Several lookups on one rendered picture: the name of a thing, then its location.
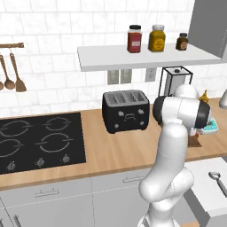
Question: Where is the black four-slot toaster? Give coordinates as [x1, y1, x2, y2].
[101, 89, 151, 135]

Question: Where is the teal and white flat object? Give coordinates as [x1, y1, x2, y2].
[197, 115, 220, 136]

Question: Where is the white wall socket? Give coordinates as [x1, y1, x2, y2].
[145, 67, 157, 83]

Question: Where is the open white drawer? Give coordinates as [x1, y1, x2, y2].
[184, 156, 227, 227]

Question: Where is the yellow pointed object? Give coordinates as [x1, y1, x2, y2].
[198, 90, 211, 104]

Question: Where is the silver peeler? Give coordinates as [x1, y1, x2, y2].
[207, 171, 227, 199]

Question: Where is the silver drawer handle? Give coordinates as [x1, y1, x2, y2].
[34, 188, 60, 199]
[122, 175, 146, 184]

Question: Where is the wide grey drawer front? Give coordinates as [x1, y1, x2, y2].
[0, 176, 93, 211]

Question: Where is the small brown spice jar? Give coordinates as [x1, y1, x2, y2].
[175, 32, 190, 51]

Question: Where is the wooden wall rail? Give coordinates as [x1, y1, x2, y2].
[0, 42, 25, 50]

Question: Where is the red spice jar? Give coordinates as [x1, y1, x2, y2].
[127, 24, 144, 54]

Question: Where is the black hob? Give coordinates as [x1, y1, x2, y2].
[0, 112, 88, 176]

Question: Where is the yellow spice jar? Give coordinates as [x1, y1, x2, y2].
[147, 24, 167, 53]

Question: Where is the grey cupboard door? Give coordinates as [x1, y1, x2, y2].
[91, 184, 152, 227]
[4, 193, 96, 227]

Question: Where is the grey hob knob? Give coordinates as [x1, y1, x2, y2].
[6, 160, 17, 172]
[35, 157, 46, 168]

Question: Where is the black wire stand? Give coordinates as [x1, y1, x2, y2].
[159, 66, 194, 98]

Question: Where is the white wall shelf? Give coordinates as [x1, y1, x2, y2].
[76, 43, 223, 73]

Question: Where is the silver cupboard door handle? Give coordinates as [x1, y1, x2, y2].
[12, 215, 22, 227]

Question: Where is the grey curved fixture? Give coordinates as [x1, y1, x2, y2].
[218, 89, 227, 109]

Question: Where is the grey wall cupboard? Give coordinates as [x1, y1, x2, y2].
[187, 0, 227, 60]

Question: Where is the grey wall socket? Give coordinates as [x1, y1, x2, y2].
[119, 68, 133, 84]
[106, 69, 120, 86]

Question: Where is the hanging wooden spatula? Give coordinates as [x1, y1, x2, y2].
[9, 48, 27, 93]

